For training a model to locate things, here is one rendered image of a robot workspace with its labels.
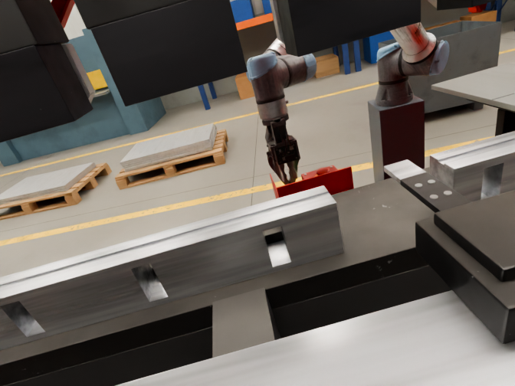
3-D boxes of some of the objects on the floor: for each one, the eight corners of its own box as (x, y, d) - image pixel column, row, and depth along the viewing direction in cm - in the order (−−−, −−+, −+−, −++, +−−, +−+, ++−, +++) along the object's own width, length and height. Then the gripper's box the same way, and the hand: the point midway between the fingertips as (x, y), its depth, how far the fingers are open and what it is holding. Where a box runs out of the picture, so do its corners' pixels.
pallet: (228, 139, 410) (225, 128, 403) (224, 163, 338) (221, 151, 331) (141, 161, 420) (136, 151, 413) (119, 190, 348) (113, 178, 341)
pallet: (112, 171, 413) (106, 161, 406) (77, 204, 342) (70, 193, 335) (34, 188, 434) (27, 179, 427) (-15, 223, 363) (-23, 213, 356)
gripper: (260, 125, 79) (280, 200, 87) (295, 115, 79) (311, 191, 87) (257, 119, 87) (274, 188, 95) (288, 110, 87) (303, 180, 95)
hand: (289, 182), depth 93 cm, fingers closed
